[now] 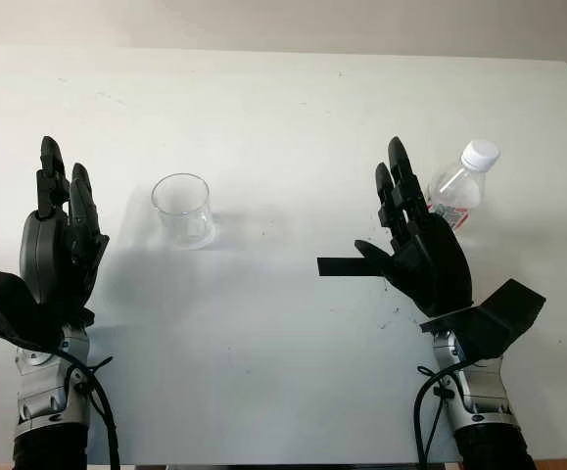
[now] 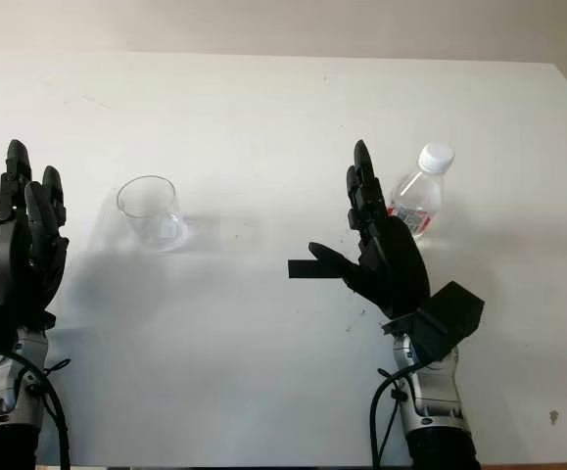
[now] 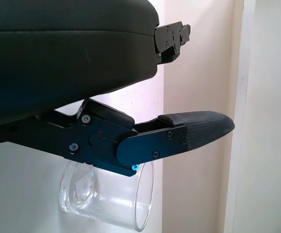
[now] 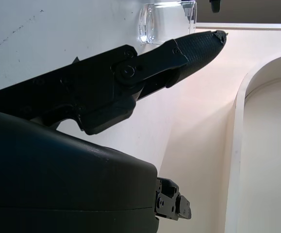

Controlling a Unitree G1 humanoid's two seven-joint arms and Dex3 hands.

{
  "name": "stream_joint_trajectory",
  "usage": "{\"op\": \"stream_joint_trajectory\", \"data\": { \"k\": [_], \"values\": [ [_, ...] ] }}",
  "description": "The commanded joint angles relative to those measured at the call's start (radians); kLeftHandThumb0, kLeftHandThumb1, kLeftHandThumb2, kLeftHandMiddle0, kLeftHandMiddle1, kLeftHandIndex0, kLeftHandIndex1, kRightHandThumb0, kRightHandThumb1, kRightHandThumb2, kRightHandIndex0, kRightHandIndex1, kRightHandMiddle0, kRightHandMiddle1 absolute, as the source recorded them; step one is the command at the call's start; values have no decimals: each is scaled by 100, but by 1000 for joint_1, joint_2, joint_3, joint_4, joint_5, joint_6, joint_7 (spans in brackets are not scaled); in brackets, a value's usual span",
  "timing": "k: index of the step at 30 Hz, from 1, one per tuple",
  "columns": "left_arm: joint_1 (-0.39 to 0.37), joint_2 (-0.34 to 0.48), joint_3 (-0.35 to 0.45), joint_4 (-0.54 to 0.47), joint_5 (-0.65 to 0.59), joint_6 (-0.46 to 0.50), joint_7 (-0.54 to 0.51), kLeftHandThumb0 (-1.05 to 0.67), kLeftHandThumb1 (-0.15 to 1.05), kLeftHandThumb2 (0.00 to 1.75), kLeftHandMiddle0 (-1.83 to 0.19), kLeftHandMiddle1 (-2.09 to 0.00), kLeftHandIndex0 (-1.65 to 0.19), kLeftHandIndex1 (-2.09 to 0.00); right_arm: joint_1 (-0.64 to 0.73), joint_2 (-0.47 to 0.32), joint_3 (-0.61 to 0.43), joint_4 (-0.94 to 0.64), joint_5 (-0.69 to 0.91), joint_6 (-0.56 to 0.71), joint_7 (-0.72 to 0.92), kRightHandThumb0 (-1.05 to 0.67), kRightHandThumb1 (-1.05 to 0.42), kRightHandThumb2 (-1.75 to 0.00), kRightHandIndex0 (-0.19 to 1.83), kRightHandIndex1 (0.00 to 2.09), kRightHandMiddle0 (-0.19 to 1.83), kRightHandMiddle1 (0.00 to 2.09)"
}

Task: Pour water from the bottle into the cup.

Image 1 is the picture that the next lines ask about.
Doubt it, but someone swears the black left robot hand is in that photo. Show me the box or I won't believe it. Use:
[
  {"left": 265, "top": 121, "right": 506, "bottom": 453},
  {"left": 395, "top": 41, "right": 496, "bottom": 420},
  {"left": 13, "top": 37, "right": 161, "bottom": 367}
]
[{"left": 18, "top": 135, "right": 112, "bottom": 339}]

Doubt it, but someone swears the clear glass cup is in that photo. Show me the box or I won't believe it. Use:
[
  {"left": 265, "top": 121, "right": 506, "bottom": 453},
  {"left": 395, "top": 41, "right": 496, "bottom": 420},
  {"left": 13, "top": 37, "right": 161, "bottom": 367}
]
[{"left": 150, "top": 171, "right": 215, "bottom": 251}]

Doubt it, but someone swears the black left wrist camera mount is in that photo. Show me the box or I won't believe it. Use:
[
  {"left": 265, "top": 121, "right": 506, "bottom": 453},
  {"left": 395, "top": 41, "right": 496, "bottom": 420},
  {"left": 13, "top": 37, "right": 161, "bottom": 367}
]
[{"left": 0, "top": 267, "right": 67, "bottom": 362}]

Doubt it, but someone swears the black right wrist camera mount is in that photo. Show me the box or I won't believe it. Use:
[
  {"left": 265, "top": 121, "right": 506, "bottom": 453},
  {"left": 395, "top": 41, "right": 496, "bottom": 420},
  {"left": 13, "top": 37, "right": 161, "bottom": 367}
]
[{"left": 419, "top": 278, "right": 547, "bottom": 364}]

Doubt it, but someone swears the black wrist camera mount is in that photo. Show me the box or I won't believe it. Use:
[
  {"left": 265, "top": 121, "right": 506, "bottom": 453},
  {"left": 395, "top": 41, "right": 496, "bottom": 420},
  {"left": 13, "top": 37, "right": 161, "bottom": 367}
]
[
  {"left": 419, "top": 278, "right": 547, "bottom": 364},
  {"left": 0, "top": 267, "right": 67, "bottom": 362}
]

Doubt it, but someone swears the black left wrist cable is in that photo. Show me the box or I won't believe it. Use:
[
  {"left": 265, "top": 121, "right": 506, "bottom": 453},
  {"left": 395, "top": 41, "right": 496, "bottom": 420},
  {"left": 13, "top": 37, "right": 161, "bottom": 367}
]
[{"left": 56, "top": 341, "right": 122, "bottom": 470}]

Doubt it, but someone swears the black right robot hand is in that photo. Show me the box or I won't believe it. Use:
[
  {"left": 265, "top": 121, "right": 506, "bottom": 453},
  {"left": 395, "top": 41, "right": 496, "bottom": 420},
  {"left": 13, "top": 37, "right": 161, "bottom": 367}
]
[{"left": 354, "top": 136, "right": 475, "bottom": 319}]

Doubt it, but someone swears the black tape strip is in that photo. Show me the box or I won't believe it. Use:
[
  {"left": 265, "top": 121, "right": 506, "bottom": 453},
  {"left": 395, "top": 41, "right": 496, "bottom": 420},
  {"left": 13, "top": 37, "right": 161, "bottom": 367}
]
[{"left": 316, "top": 256, "right": 387, "bottom": 278}]

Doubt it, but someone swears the clear plastic water bottle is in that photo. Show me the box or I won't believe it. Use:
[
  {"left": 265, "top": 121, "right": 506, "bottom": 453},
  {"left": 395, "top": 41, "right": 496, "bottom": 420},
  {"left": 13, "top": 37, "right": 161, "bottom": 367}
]
[{"left": 427, "top": 139, "right": 502, "bottom": 231}]

